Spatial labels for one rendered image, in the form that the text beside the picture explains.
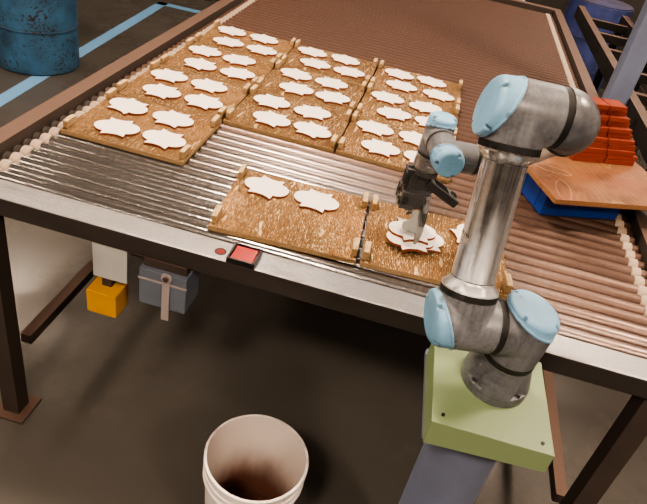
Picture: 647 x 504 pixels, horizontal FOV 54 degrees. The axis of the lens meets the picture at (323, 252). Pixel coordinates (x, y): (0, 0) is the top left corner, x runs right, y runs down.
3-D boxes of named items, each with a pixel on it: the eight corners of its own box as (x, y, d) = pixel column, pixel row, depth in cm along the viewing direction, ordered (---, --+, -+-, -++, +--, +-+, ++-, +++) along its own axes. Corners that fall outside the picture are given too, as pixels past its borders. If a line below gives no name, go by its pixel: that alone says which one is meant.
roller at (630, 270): (643, 288, 194) (651, 276, 191) (58, 130, 210) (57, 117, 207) (640, 279, 198) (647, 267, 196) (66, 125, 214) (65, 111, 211)
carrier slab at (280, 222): (355, 265, 169) (356, 260, 169) (207, 230, 171) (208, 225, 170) (367, 202, 198) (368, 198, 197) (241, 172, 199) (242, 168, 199)
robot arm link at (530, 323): (545, 376, 130) (576, 331, 121) (484, 368, 128) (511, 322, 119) (529, 333, 139) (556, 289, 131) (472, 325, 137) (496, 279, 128)
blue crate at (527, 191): (617, 221, 218) (630, 196, 213) (537, 215, 211) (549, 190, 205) (574, 176, 243) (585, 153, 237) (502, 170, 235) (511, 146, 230)
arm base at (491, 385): (524, 418, 133) (545, 389, 127) (456, 391, 134) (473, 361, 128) (527, 368, 145) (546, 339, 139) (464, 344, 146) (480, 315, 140)
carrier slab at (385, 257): (508, 301, 168) (511, 296, 167) (359, 266, 169) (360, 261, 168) (498, 233, 197) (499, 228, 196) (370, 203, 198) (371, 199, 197)
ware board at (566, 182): (687, 213, 209) (690, 209, 208) (554, 204, 197) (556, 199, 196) (609, 144, 249) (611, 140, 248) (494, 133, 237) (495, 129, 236)
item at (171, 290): (182, 327, 174) (186, 276, 163) (135, 313, 175) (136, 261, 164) (198, 303, 183) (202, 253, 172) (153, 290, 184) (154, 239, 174)
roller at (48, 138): (654, 318, 182) (662, 305, 179) (31, 148, 198) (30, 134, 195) (650, 308, 186) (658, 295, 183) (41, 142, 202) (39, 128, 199)
